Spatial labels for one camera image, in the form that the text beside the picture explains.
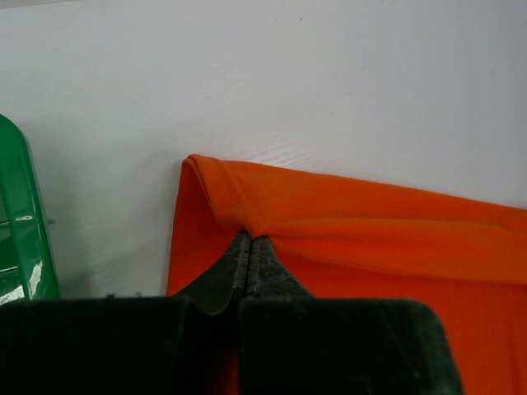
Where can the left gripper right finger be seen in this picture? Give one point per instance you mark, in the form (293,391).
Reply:
(267,277)

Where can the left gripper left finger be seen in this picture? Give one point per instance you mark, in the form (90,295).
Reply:
(224,282)

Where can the green plastic tray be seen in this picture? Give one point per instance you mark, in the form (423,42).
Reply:
(27,265)

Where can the orange t shirt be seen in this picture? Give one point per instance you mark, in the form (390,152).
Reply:
(353,238)

